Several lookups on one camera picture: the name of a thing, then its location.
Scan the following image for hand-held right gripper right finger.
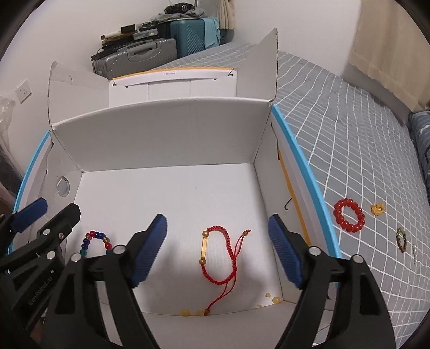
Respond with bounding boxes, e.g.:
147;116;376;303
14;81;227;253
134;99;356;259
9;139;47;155
268;213;399;349

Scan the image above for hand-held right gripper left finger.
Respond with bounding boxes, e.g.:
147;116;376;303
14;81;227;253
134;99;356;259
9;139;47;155
44;213;169;349

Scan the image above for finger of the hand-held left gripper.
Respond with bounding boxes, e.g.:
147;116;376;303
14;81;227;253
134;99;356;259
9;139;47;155
0;203;82;269
0;197;48;242

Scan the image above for red bead bracelet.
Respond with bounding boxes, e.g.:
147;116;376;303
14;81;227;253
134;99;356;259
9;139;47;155
333;198;366;232

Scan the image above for white cardboard box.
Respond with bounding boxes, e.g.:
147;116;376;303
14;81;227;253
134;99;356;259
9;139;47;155
13;28;341;319

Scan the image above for brown green bead bracelet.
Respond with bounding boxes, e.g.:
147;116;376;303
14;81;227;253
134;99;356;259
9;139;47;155
396;227;409;252

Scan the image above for small loose yellow beads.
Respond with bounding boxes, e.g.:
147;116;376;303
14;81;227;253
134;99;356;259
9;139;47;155
257;292;283;308
180;309;217;318

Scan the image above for grey checked bed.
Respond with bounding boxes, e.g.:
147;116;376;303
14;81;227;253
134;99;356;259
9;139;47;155
148;42;430;349

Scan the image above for dark blue patterned pillow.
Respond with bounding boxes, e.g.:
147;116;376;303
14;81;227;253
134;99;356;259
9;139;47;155
408;111;430;202

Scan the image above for grey hard suitcase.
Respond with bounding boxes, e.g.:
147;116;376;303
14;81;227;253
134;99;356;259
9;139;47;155
92;38;178;80

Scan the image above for stack of dark boxes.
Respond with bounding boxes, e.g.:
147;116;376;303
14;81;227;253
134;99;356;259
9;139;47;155
101;23;158;46

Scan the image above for teal hard suitcase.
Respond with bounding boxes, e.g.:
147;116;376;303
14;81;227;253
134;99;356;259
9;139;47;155
168;17;220;59

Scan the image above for beige curtain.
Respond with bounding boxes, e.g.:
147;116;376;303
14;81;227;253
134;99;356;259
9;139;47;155
347;0;430;111

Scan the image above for light blue cloth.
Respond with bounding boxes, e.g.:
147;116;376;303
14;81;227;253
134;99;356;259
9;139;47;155
202;17;220;48

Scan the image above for grey clothes pile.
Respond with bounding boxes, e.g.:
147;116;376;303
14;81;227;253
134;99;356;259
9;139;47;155
153;8;205;22

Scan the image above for black device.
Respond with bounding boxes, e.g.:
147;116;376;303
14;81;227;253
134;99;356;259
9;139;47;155
164;2;195;14

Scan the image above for cream gathered curtain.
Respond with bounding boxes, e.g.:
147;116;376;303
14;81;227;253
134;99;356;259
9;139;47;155
215;0;237;31

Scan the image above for multicolour glass bead bracelet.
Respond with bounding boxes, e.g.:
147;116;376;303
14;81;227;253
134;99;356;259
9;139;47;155
80;230;113;259

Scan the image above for red braided gold tube bracelet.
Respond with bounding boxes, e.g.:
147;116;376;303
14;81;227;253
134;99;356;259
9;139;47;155
198;226;252;316

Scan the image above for white wall socket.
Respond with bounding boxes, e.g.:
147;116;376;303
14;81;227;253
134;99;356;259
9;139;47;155
16;80;32;103

